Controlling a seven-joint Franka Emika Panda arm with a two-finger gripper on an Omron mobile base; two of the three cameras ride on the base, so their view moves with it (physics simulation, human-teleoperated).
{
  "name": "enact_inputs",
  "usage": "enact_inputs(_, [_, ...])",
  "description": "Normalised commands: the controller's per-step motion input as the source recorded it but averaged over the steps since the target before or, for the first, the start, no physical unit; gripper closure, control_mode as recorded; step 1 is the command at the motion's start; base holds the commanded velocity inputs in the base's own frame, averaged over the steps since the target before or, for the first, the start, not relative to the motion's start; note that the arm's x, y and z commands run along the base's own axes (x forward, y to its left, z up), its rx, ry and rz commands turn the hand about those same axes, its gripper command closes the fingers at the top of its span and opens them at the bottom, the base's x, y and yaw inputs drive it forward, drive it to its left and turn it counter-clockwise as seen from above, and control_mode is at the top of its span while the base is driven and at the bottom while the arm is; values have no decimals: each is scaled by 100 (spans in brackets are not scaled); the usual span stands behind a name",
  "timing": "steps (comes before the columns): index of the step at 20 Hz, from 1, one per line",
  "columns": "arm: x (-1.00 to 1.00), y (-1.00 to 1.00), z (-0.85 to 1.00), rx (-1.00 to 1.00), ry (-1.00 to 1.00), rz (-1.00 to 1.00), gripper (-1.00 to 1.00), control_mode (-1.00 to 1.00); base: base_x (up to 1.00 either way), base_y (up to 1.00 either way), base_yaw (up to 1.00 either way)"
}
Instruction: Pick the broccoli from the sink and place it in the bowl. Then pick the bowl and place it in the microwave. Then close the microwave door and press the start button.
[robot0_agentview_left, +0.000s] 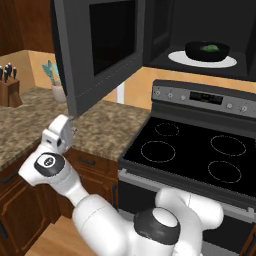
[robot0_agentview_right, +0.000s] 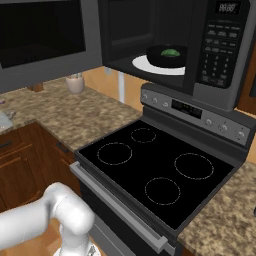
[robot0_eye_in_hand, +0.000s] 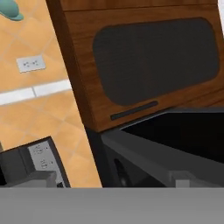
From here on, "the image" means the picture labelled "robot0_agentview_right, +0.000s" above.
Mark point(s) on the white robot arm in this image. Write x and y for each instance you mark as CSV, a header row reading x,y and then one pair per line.
x,y
63,213

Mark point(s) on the white microwave turntable plate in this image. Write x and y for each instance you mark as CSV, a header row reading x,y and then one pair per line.
x,y
146,65

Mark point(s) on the black bowl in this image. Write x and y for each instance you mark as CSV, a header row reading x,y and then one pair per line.
x,y
166,57

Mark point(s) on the green broccoli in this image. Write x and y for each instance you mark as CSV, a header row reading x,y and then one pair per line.
x,y
170,52

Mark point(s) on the black oven door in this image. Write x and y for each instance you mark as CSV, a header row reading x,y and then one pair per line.
x,y
110,230

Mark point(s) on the grey microwave oven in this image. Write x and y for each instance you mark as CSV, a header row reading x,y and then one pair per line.
x,y
213,50

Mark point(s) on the brown wooden cupboard door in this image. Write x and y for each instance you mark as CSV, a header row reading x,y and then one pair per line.
x,y
20,176

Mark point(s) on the steel sink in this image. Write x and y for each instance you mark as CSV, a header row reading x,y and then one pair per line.
x,y
4,120

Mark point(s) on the grey microwave door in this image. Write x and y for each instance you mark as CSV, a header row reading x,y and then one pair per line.
x,y
43,36

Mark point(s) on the black glass hob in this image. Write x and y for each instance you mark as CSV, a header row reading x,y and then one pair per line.
x,y
156,166

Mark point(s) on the cream utensil pot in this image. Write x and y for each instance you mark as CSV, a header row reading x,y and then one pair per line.
x,y
74,83

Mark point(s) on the brown wooden drawer front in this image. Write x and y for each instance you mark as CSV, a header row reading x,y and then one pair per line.
x,y
15,141
61,150

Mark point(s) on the grey stove control panel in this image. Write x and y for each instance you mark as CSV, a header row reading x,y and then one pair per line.
x,y
196,111

